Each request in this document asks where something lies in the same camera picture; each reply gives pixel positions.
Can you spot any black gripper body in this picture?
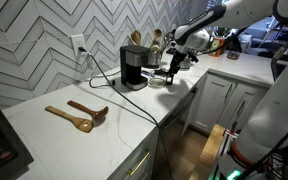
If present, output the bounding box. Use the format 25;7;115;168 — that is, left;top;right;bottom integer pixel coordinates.
169;49;191;70

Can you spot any glass coffee pot black handle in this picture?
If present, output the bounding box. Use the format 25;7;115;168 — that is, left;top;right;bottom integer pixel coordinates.
147;68;175;90

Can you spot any black steel coffee maker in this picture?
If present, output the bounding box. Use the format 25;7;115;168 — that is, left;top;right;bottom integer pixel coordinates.
119;44;151;92

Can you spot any steel utensil holder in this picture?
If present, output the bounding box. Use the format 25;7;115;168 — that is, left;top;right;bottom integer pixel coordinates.
147;49;164;70

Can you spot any blue snack packet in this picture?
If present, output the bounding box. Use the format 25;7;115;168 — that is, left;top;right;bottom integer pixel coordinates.
140;69;152;78

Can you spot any narrow wooden spoon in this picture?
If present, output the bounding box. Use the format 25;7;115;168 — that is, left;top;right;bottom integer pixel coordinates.
150;28;163;48

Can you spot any dark dishwasher front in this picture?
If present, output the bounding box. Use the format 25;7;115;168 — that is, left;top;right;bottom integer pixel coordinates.
157;87;199;134

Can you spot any orange printed cup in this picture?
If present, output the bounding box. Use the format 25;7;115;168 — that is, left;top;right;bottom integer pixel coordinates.
209;35;227;58

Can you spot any wide wooden spoon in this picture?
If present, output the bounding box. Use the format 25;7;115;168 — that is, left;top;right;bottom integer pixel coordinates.
130;29;143;47

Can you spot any small brown dish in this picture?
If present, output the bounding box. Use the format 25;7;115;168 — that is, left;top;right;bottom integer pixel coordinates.
227;50;241;61

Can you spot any white door cabinet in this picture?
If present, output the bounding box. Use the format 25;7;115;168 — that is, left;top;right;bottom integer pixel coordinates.
190;72;272;135

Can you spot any dark brown wooden spoon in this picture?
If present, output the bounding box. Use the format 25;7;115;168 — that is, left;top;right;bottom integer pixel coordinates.
66;100;110;121

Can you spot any wooden board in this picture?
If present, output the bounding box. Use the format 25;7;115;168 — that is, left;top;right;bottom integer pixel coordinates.
188;123;227;180

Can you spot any white drawer cabinet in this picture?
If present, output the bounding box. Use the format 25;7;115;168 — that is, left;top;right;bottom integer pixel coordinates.
107;128;160;180

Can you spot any light wooden slotted spatula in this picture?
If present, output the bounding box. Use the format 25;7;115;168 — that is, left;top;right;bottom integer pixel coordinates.
44;105;95;134

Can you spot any black microwave oven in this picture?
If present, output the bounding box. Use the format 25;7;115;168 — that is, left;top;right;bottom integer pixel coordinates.
0;87;35;180

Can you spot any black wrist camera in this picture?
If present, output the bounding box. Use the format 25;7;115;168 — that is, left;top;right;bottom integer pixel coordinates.
187;49;201;64

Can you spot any long black power cable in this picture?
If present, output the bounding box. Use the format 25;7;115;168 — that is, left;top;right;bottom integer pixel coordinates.
78;47;175;180

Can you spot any black coffee maker cord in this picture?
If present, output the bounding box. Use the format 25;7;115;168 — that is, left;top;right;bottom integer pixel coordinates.
88;69;122;90

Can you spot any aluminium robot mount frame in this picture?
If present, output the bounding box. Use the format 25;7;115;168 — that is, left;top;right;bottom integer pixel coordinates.
212;128;252;180

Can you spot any white wall outlet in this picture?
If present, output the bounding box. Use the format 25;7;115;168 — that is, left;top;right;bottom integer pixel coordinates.
70;33;87;57

